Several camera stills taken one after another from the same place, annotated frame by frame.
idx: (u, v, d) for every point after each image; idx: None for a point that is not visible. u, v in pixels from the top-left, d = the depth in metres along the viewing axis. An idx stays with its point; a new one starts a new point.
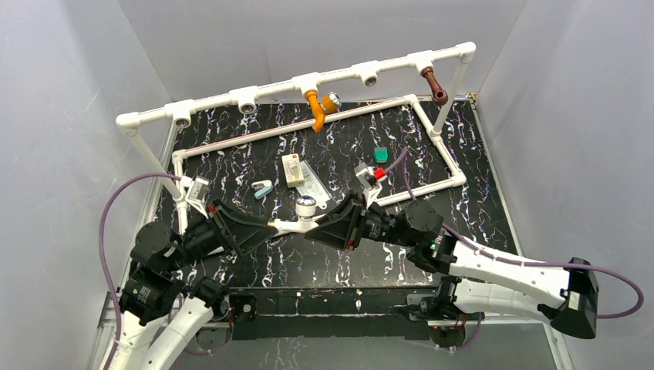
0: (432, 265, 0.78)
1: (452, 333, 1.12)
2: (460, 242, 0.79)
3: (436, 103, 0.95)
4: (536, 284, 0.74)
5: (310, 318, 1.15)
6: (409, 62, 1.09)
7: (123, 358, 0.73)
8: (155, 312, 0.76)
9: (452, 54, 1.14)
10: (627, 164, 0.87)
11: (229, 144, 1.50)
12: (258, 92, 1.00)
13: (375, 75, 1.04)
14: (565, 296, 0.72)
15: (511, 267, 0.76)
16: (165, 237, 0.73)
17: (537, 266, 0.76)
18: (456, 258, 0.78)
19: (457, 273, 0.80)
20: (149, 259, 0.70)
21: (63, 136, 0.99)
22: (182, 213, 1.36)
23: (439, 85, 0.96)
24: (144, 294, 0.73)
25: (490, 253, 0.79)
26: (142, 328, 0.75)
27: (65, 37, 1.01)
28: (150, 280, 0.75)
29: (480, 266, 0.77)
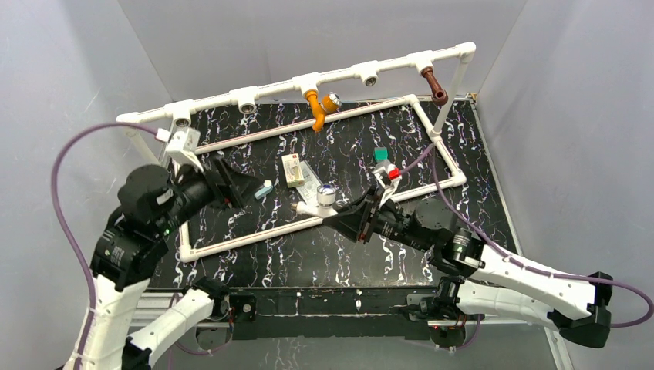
0: (454, 267, 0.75)
1: (452, 333, 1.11)
2: (489, 247, 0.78)
3: (436, 103, 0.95)
4: (564, 295, 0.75)
5: (310, 318, 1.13)
6: (410, 62, 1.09)
7: (102, 328, 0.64)
8: (132, 276, 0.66)
9: (452, 54, 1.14)
10: (627, 165, 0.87)
11: (228, 144, 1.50)
12: (258, 92, 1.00)
13: (375, 75, 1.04)
14: (591, 309, 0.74)
15: (539, 277, 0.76)
16: (161, 179, 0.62)
17: (565, 278, 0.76)
18: (483, 264, 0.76)
19: (480, 277, 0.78)
20: (139, 200, 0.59)
21: (63, 136, 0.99)
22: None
23: (439, 85, 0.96)
24: (117, 255, 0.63)
25: (519, 260, 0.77)
26: (119, 295, 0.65)
27: (65, 37, 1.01)
28: (127, 237, 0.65)
29: (508, 273, 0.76)
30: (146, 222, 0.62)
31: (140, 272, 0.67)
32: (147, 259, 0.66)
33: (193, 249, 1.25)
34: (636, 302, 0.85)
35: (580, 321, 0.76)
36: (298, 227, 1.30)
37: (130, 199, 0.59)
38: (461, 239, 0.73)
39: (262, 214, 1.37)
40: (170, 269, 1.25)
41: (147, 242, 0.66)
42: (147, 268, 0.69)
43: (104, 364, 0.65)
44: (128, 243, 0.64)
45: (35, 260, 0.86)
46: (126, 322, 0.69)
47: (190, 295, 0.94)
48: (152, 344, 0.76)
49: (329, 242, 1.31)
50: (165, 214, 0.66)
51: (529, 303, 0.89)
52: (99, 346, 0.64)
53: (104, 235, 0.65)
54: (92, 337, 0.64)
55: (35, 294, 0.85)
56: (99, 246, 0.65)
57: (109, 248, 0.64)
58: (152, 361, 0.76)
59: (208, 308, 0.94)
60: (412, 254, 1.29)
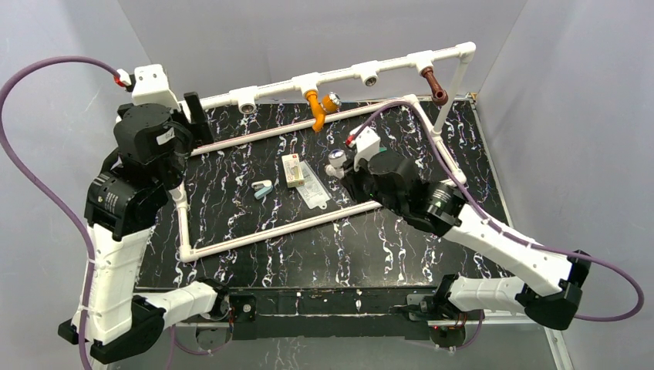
0: (429, 224, 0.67)
1: (452, 333, 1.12)
2: (470, 206, 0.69)
3: (436, 103, 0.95)
4: (537, 267, 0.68)
5: (310, 318, 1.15)
6: (410, 62, 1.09)
7: (105, 280, 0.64)
8: (129, 224, 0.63)
9: (452, 53, 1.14)
10: (627, 163, 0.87)
11: (227, 144, 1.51)
12: (258, 92, 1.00)
13: (375, 75, 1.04)
14: (562, 285, 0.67)
15: (515, 244, 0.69)
16: (162, 117, 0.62)
17: (542, 251, 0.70)
18: (460, 223, 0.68)
19: (453, 238, 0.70)
20: (136, 136, 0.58)
21: (63, 135, 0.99)
22: (183, 214, 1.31)
23: (439, 85, 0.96)
24: (110, 200, 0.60)
25: (497, 224, 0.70)
26: (117, 246, 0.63)
27: (65, 37, 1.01)
28: (123, 182, 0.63)
29: (484, 237, 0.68)
30: (143, 163, 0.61)
31: (137, 221, 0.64)
32: (142, 206, 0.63)
33: (193, 249, 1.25)
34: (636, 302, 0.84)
35: (547, 297, 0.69)
36: (298, 227, 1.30)
37: (127, 135, 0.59)
38: (440, 195, 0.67)
39: (262, 214, 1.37)
40: (170, 269, 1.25)
41: (143, 186, 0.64)
42: (145, 217, 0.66)
43: (111, 315, 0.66)
44: (121, 187, 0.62)
45: (35, 259, 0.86)
46: (129, 273, 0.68)
47: (197, 285, 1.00)
48: (166, 306, 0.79)
49: (329, 242, 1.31)
50: (163, 158, 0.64)
51: (504, 287, 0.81)
52: (103, 298, 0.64)
53: (96, 183, 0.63)
54: (97, 289, 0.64)
55: (34, 293, 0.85)
56: (92, 192, 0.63)
57: (102, 193, 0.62)
58: (164, 324, 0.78)
59: (211, 301, 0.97)
60: (412, 254, 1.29)
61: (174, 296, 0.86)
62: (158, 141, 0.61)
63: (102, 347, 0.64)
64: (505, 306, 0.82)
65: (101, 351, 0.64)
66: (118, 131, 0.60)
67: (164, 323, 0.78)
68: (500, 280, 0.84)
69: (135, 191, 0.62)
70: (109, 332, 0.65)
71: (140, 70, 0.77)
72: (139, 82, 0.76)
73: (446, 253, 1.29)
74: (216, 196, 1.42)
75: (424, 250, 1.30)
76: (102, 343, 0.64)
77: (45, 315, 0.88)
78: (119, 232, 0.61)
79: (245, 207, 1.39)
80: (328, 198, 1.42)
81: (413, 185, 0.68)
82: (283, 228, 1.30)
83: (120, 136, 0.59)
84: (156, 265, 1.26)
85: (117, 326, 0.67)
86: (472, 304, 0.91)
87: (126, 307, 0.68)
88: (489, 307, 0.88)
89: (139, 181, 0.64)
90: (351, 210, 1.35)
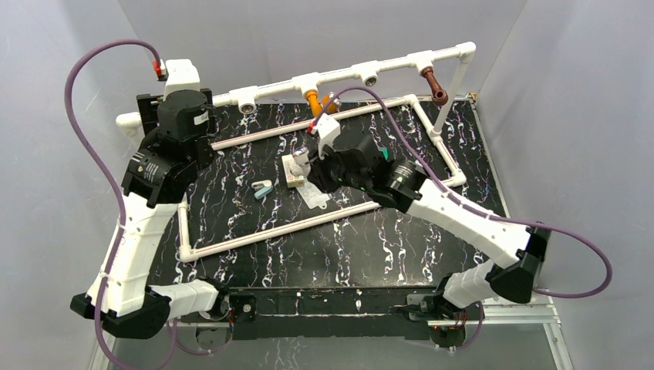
0: (392, 198, 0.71)
1: (452, 333, 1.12)
2: (429, 181, 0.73)
3: (436, 103, 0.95)
4: (495, 238, 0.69)
5: (310, 318, 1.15)
6: (409, 62, 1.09)
7: (132, 247, 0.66)
8: (164, 195, 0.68)
9: (452, 53, 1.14)
10: (627, 164, 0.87)
11: (227, 144, 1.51)
12: (258, 92, 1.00)
13: (375, 75, 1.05)
14: (520, 255, 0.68)
15: (475, 216, 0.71)
16: (197, 99, 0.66)
17: (501, 222, 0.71)
18: (420, 196, 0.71)
19: (416, 213, 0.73)
20: (177, 114, 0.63)
21: (63, 136, 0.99)
22: (183, 214, 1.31)
23: (439, 85, 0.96)
24: (150, 170, 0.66)
25: (457, 198, 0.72)
26: (150, 213, 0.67)
27: (65, 38, 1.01)
28: (160, 156, 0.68)
29: (444, 209, 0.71)
30: (180, 139, 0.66)
31: (171, 193, 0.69)
32: (177, 180, 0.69)
33: (193, 249, 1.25)
34: (637, 303, 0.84)
35: (507, 269, 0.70)
36: (298, 227, 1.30)
37: (171, 112, 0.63)
38: (403, 171, 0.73)
39: (262, 214, 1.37)
40: (170, 269, 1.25)
41: (178, 161, 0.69)
42: (176, 190, 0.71)
43: (129, 287, 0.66)
44: (161, 161, 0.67)
45: (35, 259, 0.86)
46: (151, 247, 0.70)
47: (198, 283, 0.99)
48: (170, 295, 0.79)
49: (329, 242, 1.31)
50: (199, 137, 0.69)
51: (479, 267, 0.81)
52: (126, 265, 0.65)
53: (136, 157, 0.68)
54: (123, 256, 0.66)
55: (35, 293, 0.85)
56: (132, 163, 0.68)
57: (143, 165, 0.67)
58: (168, 315, 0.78)
59: (212, 298, 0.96)
60: (412, 254, 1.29)
61: (180, 289, 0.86)
62: (195, 121, 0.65)
63: (116, 317, 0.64)
64: (488, 291, 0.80)
65: (116, 321, 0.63)
66: (162, 109, 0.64)
67: (169, 313, 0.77)
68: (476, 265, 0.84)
69: (171, 166, 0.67)
70: (124, 304, 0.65)
71: (171, 62, 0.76)
72: (172, 72, 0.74)
73: (446, 253, 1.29)
74: (216, 196, 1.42)
75: (424, 250, 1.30)
76: (116, 314, 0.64)
77: (45, 315, 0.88)
78: (153, 200, 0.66)
79: (245, 207, 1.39)
80: (328, 199, 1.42)
81: (375, 162, 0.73)
82: (283, 228, 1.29)
83: (163, 113, 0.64)
84: (156, 265, 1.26)
85: (133, 301, 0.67)
86: (463, 297, 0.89)
87: (143, 284, 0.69)
88: (480, 298, 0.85)
89: (173, 156, 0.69)
90: (352, 210, 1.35)
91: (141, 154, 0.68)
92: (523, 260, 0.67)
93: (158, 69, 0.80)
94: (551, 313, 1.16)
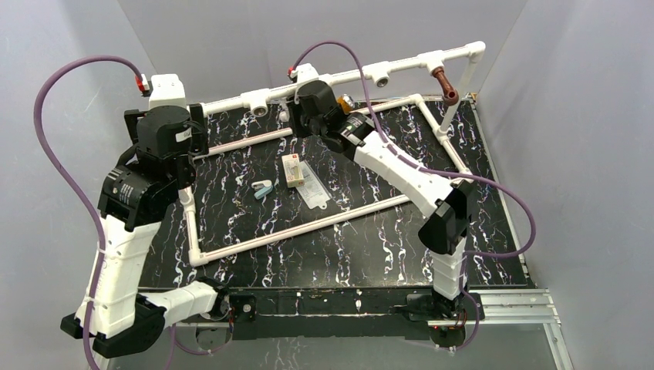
0: (339, 143, 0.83)
1: (451, 333, 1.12)
2: (375, 133, 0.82)
3: (448, 103, 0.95)
4: (420, 187, 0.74)
5: (310, 317, 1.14)
6: (420, 62, 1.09)
7: (112, 271, 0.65)
8: (143, 216, 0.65)
9: (461, 52, 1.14)
10: (627, 163, 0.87)
11: (227, 149, 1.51)
12: (271, 94, 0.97)
13: (387, 76, 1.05)
14: (438, 204, 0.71)
15: (406, 167, 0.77)
16: (180, 116, 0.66)
17: (429, 174, 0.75)
18: (363, 144, 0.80)
19: (362, 161, 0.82)
20: (159, 129, 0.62)
21: (64, 136, 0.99)
22: (190, 217, 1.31)
23: (450, 85, 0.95)
24: (126, 191, 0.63)
25: (396, 149, 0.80)
26: (129, 236, 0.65)
27: (66, 38, 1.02)
28: (137, 176, 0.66)
29: (382, 158, 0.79)
30: (161, 156, 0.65)
31: (150, 214, 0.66)
32: (156, 200, 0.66)
33: (203, 253, 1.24)
34: (635, 302, 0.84)
35: (428, 217, 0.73)
36: (299, 230, 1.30)
37: (152, 129, 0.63)
38: (355, 122, 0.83)
39: (262, 214, 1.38)
40: (170, 268, 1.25)
41: (158, 179, 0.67)
42: (157, 210, 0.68)
43: (116, 309, 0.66)
44: (138, 180, 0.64)
45: (35, 259, 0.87)
46: (137, 267, 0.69)
47: (197, 285, 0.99)
48: (166, 304, 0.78)
49: (329, 242, 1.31)
50: (180, 155, 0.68)
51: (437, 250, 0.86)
52: (109, 289, 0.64)
53: (111, 176, 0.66)
54: (105, 280, 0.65)
55: (36, 293, 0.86)
56: (106, 184, 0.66)
57: (118, 185, 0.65)
58: (165, 323, 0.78)
59: (212, 300, 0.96)
60: (412, 254, 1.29)
61: (176, 294, 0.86)
62: (177, 138, 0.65)
63: (106, 340, 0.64)
64: (446, 262, 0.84)
65: (105, 344, 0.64)
66: (143, 126, 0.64)
67: (165, 321, 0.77)
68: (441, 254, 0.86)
69: (150, 184, 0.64)
70: (112, 325, 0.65)
71: (157, 78, 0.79)
72: (157, 88, 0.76)
73: None
74: (216, 196, 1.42)
75: (424, 250, 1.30)
76: (105, 335, 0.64)
77: (45, 315, 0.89)
78: (131, 223, 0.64)
79: (244, 207, 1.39)
80: (328, 198, 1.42)
81: (332, 110, 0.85)
82: (284, 233, 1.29)
83: (144, 130, 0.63)
84: (156, 265, 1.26)
85: (122, 321, 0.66)
86: (439, 280, 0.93)
87: (131, 303, 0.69)
88: (453, 276, 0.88)
89: (154, 175, 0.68)
90: (352, 212, 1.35)
91: (117, 173, 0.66)
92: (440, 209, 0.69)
93: (141, 84, 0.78)
94: (551, 313, 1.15)
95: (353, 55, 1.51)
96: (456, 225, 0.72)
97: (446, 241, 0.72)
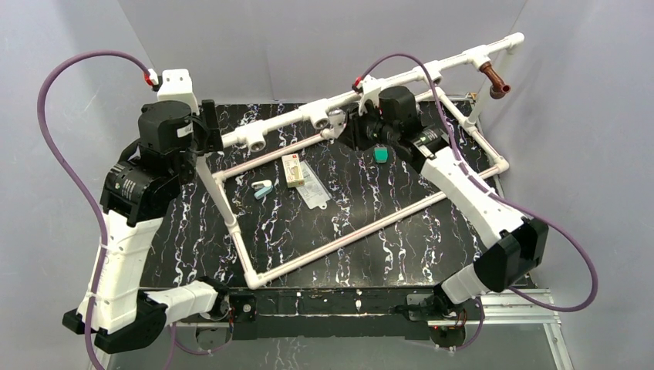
0: (409, 153, 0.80)
1: (452, 333, 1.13)
2: (450, 148, 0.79)
3: (494, 95, 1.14)
4: (487, 213, 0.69)
5: (310, 317, 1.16)
6: (467, 58, 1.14)
7: (115, 267, 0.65)
8: (146, 212, 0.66)
9: (503, 45, 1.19)
10: (629, 163, 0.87)
11: (257, 163, 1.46)
12: (329, 104, 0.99)
13: (439, 75, 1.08)
14: (503, 235, 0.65)
15: (476, 190, 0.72)
16: (180, 112, 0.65)
17: (499, 201, 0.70)
18: (433, 157, 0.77)
19: (428, 175, 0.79)
20: (159, 126, 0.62)
21: (62, 136, 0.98)
22: (237, 237, 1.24)
23: (500, 78, 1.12)
24: (127, 186, 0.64)
25: (467, 170, 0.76)
26: (131, 232, 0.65)
27: (64, 38, 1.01)
28: (139, 172, 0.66)
29: (450, 175, 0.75)
30: (162, 152, 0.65)
31: (152, 210, 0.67)
32: (157, 195, 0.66)
33: (258, 275, 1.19)
34: (635, 302, 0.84)
35: (489, 247, 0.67)
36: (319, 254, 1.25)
37: (152, 124, 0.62)
38: (430, 135, 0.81)
39: (262, 214, 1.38)
40: (170, 268, 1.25)
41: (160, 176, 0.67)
42: (159, 206, 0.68)
43: (119, 304, 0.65)
44: (139, 176, 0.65)
45: (35, 258, 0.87)
46: (139, 263, 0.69)
47: (197, 284, 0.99)
48: (166, 302, 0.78)
49: (329, 243, 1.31)
50: (180, 150, 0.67)
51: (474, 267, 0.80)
52: (112, 284, 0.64)
53: (115, 172, 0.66)
54: (107, 276, 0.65)
55: (35, 293, 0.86)
56: (109, 180, 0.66)
57: (119, 180, 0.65)
58: (167, 320, 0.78)
59: (212, 298, 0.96)
60: (411, 253, 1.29)
61: (176, 294, 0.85)
62: (178, 132, 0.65)
63: (108, 335, 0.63)
64: (478, 285, 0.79)
65: (107, 339, 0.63)
66: (141, 122, 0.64)
67: (166, 318, 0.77)
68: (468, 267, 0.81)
69: (151, 179, 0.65)
70: (114, 321, 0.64)
71: (166, 72, 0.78)
72: (166, 82, 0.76)
73: (446, 253, 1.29)
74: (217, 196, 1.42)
75: (424, 250, 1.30)
76: (107, 331, 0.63)
77: (45, 315, 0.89)
78: (133, 218, 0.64)
79: (244, 207, 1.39)
80: (328, 198, 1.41)
81: (409, 119, 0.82)
82: (311, 255, 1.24)
83: (144, 126, 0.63)
84: (156, 265, 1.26)
85: (124, 316, 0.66)
86: (456, 287, 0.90)
87: (133, 299, 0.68)
88: (472, 294, 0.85)
89: (156, 170, 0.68)
90: (368, 229, 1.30)
91: (119, 169, 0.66)
92: (503, 239, 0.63)
93: (149, 79, 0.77)
94: (551, 313, 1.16)
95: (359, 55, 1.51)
96: (519, 264, 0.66)
97: (502, 277, 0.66)
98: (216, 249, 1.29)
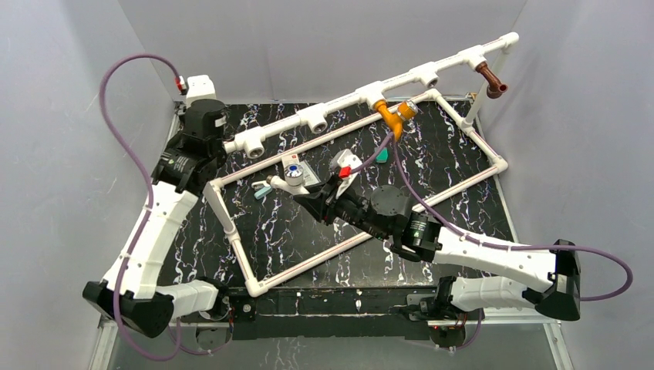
0: (414, 253, 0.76)
1: (452, 333, 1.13)
2: (445, 230, 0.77)
3: (492, 95, 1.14)
4: (523, 267, 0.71)
5: (310, 317, 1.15)
6: (463, 58, 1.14)
7: (157, 229, 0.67)
8: (191, 186, 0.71)
9: (497, 45, 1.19)
10: (632, 164, 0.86)
11: (254, 169, 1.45)
12: (327, 110, 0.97)
13: (436, 77, 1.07)
14: (553, 278, 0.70)
15: (497, 252, 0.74)
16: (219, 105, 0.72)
17: (524, 250, 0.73)
18: (440, 246, 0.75)
19: (442, 261, 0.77)
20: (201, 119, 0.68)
21: (62, 134, 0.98)
22: (237, 244, 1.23)
23: (497, 78, 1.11)
24: (181, 162, 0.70)
25: (475, 237, 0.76)
26: (177, 198, 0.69)
27: (65, 36, 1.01)
28: (186, 154, 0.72)
29: (466, 253, 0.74)
30: (204, 139, 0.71)
31: (196, 186, 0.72)
32: (201, 176, 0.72)
33: (260, 283, 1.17)
34: (637, 300, 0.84)
35: (545, 293, 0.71)
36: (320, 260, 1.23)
37: (197, 115, 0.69)
38: (419, 225, 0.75)
39: (262, 214, 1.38)
40: (170, 268, 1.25)
41: (200, 158, 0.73)
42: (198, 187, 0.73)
43: (147, 271, 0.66)
44: (190, 157, 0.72)
45: (35, 258, 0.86)
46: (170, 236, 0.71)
47: (198, 283, 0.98)
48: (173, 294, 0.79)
49: (329, 242, 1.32)
50: (217, 139, 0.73)
51: (508, 287, 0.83)
52: (150, 247, 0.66)
53: (164, 154, 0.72)
54: (146, 238, 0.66)
55: (34, 294, 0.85)
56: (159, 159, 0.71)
57: (173, 159, 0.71)
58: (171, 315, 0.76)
59: (213, 296, 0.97)
60: None
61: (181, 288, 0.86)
62: (217, 124, 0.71)
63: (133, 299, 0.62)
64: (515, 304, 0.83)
65: (133, 302, 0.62)
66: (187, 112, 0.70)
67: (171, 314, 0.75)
68: (500, 278, 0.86)
69: (197, 162, 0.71)
70: (142, 287, 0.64)
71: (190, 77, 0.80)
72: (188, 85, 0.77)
73: None
74: None
75: None
76: (133, 294, 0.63)
77: (44, 315, 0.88)
78: (182, 186, 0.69)
79: (245, 207, 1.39)
80: None
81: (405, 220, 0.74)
82: (308, 264, 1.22)
83: (190, 116, 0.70)
84: None
85: (146, 287, 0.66)
86: (475, 304, 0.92)
87: (156, 274, 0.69)
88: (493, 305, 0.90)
89: (197, 155, 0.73)
90: (365, 235, 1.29)
91: (169, 152, 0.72)
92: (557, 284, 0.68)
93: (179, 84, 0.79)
94: None
95: (360, 55, 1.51)
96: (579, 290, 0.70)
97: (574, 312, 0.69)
98: (217, 249, 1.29)
